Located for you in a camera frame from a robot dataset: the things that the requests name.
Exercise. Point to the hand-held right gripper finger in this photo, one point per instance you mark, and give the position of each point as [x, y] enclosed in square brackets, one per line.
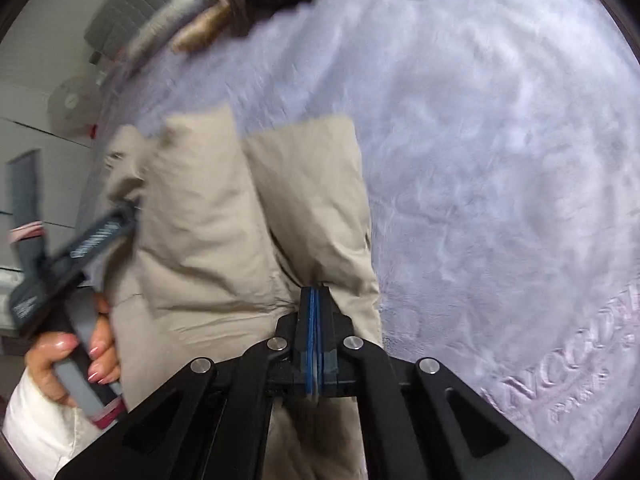
[322, 340]
[311, 340]

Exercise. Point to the tan and white striped cloth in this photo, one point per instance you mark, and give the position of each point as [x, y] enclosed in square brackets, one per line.
[205, 25]

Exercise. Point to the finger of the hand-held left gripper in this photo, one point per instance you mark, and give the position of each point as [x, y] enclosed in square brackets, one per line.
[127, 212]

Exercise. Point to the grey quilted headboard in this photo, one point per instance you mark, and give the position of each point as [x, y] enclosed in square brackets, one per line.
[125, 15]

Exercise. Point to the person's left forearm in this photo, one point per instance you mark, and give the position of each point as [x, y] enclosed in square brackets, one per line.
[35, 435]

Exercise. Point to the beige puffer jacket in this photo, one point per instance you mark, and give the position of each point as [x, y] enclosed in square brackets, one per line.
[200, 235]

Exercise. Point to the lavender fleece blanket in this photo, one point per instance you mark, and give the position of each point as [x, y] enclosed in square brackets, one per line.
[475, 160]

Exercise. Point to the grey striped pillow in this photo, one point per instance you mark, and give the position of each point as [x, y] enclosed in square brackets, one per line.
[170, 15]

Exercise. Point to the white floor fan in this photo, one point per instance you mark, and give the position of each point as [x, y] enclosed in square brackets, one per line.
[72, 105]

